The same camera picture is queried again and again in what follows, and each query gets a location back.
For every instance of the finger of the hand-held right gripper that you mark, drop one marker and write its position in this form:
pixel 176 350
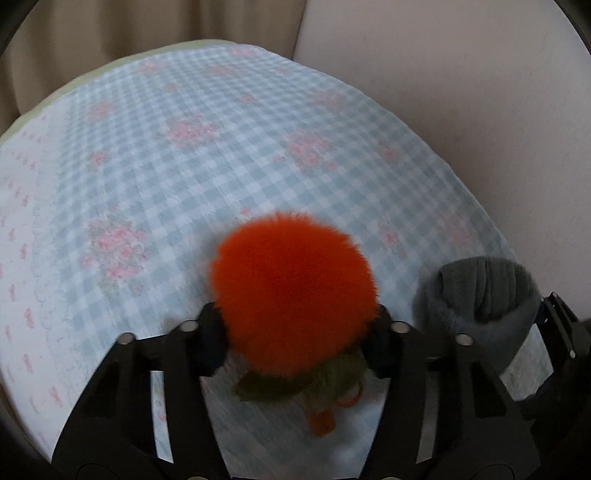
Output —
pixel 549 397
pixel 561 323

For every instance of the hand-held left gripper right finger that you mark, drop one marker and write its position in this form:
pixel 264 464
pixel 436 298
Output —
pixel 376 353

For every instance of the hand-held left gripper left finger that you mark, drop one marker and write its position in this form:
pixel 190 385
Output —
pixel 212 344

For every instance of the grey sock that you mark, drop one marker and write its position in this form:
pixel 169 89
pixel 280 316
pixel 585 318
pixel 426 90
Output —
pixel 485 295

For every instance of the light green bed sheet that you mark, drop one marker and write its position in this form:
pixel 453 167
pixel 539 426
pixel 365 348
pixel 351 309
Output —
pixel 92 76

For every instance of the beige curtain panel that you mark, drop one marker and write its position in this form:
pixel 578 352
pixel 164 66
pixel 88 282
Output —
pixel 115 32

